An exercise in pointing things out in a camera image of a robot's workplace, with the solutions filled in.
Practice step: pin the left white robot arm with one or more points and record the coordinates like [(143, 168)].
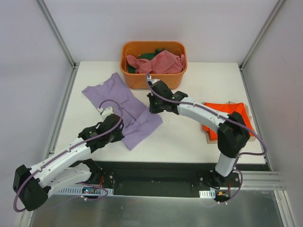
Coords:
[(34, 185)]

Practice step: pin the orange folded t shirt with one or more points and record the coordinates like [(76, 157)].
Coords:
[(225, 108)]

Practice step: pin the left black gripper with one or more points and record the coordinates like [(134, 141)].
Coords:
[(113, 120)]

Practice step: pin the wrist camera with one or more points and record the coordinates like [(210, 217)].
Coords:
[(152, 81), (105, 112)]

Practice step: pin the aluminium frame post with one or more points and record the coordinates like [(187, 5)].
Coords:
[(56, 33), (268, 22)]

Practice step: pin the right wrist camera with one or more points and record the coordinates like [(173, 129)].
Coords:
[(152, 81)]

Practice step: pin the pink t shirt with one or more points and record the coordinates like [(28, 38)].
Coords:
[(163, 63)]

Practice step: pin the left white cable duct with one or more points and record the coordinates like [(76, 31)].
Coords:
[(84, 190)]

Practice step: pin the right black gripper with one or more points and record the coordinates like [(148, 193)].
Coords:
[(157, 87)]

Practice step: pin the right white cable duct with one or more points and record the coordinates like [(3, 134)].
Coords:
[(213, 194)]

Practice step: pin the right aluminium frame post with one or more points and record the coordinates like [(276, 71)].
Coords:
[(268, 22)]

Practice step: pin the green t shirt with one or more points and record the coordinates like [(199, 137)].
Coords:
[(147, 56)]

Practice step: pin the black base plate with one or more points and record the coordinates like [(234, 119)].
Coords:
[(183, 180)]

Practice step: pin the lavender t shirt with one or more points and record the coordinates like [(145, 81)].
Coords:
[(139, 123)]

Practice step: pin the front aluminium rail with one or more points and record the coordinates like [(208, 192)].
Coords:
[(251, 180)]

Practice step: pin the white cable duct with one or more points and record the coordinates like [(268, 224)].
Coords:
[(213, 194), (84, 190)]

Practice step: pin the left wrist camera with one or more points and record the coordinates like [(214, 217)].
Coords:
[(105, 112)]

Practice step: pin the orange plastic bin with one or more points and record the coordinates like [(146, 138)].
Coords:
[(137, 48)]

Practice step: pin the left aluminium frame post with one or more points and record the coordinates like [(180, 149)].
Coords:
[(56, 33)]

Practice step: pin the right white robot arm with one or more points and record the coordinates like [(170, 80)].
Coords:
[(231, 138)]

